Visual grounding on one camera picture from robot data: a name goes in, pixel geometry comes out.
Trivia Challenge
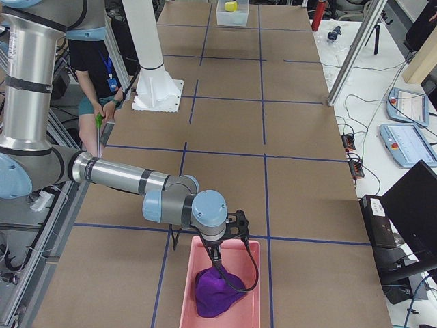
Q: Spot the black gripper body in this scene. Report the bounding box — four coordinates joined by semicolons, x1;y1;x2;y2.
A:
205;241;222;257

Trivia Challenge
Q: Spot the purple cloth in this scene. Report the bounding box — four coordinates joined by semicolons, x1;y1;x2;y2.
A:
195;267;245;318

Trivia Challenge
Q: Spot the yellow plastic cup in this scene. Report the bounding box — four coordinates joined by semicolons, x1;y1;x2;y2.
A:
224;1;238;12

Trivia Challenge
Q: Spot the mint green bowl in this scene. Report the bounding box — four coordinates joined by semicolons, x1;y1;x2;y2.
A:
229;12;247;27

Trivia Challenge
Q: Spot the black computer box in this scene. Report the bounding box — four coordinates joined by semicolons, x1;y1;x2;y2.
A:
359;195;396;249

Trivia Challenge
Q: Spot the clear plastic storage box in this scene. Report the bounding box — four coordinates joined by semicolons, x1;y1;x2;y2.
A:
216;0;249;27

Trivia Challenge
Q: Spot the pink plastic bin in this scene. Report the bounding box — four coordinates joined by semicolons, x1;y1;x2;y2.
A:
180;236;260;327

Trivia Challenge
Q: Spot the orange black power strip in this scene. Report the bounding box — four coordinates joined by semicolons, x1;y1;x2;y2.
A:
341;133;365;180

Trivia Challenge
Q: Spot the seated person in black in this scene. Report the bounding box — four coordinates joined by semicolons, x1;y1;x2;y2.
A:
68;40;124;156

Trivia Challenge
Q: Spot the black monitor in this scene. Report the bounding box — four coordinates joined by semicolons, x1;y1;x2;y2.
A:
381;160;436;259

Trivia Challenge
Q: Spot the lower teach pendant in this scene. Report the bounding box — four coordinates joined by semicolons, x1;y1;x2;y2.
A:
379;123;436;168

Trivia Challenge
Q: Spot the teach pendant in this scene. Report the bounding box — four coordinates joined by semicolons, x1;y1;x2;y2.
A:
379;123;436;168
386;87;429;127

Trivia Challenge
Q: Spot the upper teach pendant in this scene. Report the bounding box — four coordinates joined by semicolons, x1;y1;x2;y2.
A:
386;87;429;127

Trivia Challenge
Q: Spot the black blue handheld tool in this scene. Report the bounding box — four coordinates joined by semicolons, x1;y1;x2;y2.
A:
327;25;341;41

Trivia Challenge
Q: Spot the red cylinder bottle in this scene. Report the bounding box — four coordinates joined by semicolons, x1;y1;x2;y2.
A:
311;0;326;31

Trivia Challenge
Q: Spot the black tripod stand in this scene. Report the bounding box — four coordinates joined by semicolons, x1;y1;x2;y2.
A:
365;24;380;55

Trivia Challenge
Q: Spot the wooden beam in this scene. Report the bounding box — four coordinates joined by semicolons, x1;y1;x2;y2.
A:
402;29;436;84

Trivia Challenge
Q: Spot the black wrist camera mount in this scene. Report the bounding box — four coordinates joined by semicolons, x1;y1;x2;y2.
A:
223;210;249;243

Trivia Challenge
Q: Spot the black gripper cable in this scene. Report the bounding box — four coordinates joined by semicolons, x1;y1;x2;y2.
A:
170;225;259;293

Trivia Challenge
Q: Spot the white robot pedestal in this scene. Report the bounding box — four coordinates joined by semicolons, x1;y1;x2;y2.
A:
122;0;184;113

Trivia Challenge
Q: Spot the aluminium frame post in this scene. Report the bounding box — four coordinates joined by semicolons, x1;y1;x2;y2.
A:
327;0;387;106

